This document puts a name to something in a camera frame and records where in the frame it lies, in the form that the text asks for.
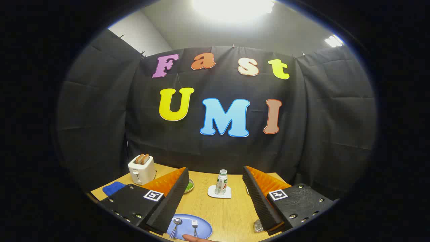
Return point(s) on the toast slice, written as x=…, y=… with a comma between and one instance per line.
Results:
x=146, y=158
x=139, y=159

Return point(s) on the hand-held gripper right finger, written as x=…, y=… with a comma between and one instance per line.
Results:
x=258, y=201

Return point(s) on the ceiling light panel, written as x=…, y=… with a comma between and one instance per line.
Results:
x=333, y=41
x=231, y=8

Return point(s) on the blue round plate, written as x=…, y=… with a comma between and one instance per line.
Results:
x=205, y=228

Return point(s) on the white toaster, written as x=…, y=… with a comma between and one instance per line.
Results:
x=141, y=173

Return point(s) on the white square coaster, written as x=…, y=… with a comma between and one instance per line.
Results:
x=211, y=192

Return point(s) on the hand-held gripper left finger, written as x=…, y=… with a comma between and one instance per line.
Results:
x=168, y=208

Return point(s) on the white bottle green label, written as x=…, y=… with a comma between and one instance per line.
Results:
x=221, y=185

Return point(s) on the blue folded cloth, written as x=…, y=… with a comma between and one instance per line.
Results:
x=113, y=188

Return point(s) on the oval plate of food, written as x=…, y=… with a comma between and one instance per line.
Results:
x=189, y=185

